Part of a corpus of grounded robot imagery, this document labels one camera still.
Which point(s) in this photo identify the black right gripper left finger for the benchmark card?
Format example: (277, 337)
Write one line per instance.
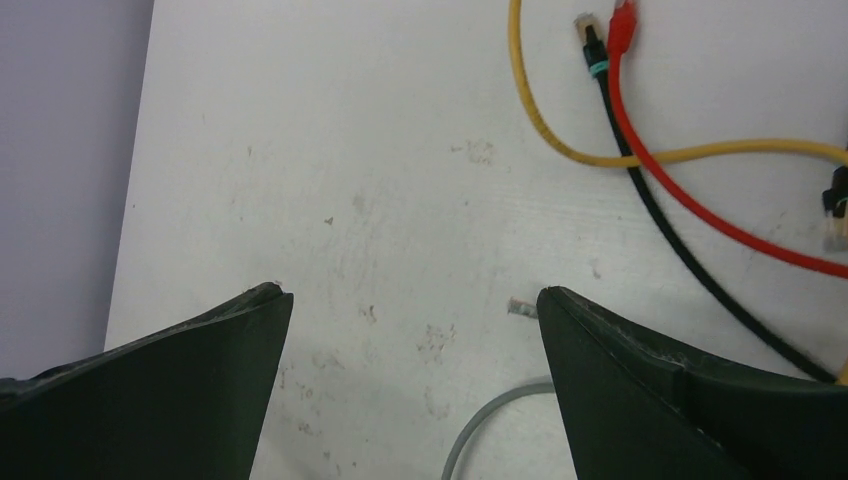
(186, 402)

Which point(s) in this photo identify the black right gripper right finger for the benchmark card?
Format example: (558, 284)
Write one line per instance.
(637, 404)

